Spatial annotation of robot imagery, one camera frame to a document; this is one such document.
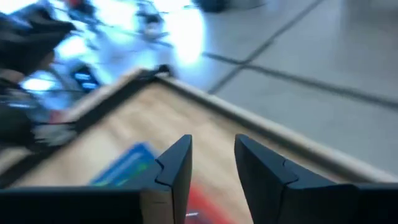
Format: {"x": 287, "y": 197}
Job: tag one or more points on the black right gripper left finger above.
{"x": 175, "y": 174}

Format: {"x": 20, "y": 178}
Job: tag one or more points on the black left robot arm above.
{"x": 25, "y": 40}

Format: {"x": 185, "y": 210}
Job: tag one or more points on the red plastic basket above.
{"x": 208, "y": 205}

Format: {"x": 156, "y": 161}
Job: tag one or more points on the blue toiletry packet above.
{"x": 127, "y": 168}

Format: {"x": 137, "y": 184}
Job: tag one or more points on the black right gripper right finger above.
{"x": 280, "y": 193}

